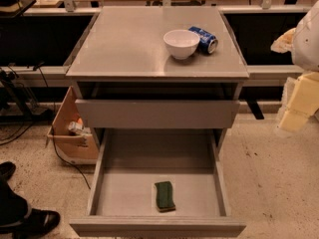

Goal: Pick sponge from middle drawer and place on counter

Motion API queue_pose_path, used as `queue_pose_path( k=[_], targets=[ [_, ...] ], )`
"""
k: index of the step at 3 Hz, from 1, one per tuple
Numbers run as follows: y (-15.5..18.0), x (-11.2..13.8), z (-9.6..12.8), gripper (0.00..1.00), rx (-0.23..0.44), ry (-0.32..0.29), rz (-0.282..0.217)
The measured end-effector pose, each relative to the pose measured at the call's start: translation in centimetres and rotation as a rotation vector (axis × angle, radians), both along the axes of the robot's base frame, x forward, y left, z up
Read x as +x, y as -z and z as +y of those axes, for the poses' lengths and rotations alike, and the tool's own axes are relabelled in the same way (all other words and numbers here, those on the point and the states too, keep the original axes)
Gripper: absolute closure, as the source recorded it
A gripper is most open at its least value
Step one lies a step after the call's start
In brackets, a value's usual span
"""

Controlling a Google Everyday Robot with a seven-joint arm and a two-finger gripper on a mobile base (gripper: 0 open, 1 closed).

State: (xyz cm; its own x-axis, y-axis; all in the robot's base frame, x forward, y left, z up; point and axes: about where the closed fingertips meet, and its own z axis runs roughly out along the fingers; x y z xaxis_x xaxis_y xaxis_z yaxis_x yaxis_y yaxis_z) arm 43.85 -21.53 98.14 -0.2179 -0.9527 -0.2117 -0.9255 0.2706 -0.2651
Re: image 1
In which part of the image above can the black shoe near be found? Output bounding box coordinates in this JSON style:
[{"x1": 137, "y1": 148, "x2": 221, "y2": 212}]
[{"x1": 12, "y1": 209, "x2": 61, "y2": 239}]

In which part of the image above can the grey drawer cabinet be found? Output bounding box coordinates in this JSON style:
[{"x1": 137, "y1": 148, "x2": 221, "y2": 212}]
[{"x1": 65, "y1": 5, "x2": 250, "y2": 151}]

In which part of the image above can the black shoe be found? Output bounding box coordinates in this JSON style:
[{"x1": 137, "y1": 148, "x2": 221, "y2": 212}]
[
  {"x1": 12, "y1": 209, "x2": 61, "y2": 239},
  {"x1": 0, "y1": 161, "x2": 16, "y2": 180}
]

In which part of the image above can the blue soda can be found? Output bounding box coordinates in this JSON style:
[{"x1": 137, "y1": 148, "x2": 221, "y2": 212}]
[{"x1": 189, "y1": 26, "x2": 218, "y2": 55}]

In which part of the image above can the cardboard box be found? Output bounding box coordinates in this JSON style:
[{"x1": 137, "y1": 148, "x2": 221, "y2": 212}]
[{"x1": 47, "y1": 87, "x2": 99, "y2": 164}]

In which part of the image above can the black floor cable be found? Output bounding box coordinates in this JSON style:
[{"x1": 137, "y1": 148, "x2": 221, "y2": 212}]
[{"x1": 33, "y1": 62, "x2": 92, "y2": 191}]

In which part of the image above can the open grey middle drawer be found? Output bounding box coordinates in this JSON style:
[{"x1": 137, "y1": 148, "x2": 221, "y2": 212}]
[{"x1": 70, "y1": 129, "x2": 245, "y2": 238}]

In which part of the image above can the crumpled can in box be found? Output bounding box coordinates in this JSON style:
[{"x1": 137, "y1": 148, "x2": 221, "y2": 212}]
[{"x1": 68, "y1": 121, "x2": 84, "y2": 134}]

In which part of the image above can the white bowl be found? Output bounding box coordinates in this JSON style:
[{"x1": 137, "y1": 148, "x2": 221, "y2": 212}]
[{"x1": 163, "y1": 29, "x2": 199, "y2": 60}]

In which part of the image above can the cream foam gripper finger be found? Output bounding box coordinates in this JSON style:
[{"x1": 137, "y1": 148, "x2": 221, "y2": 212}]
[
  {"x1": 278, "y1": 72, "x2": 319, "y2": 133},
  {"x1": 270, "y1": 28, "x2": 295, "y2": 53}
]

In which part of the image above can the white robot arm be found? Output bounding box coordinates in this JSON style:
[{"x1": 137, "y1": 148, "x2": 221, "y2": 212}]
[{"x1": 270, "y1": 1, "x2": 319, "y2": 136}]

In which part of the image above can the green sponge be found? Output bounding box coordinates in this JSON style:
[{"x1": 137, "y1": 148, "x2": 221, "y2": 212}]
[{"x1": 155, "y1": 181, "x2": 175, "y2": 212}]

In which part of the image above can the black shoe far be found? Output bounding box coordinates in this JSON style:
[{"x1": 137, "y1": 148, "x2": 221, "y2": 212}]
[{"x1": 0, "y1": 161, "x2": 16, "y2": 180}]

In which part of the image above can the grey top drawer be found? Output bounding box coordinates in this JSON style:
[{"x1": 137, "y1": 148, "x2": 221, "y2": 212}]
[{"x1": 75, "y1": 99, "x2": 239, "y2": 129}]

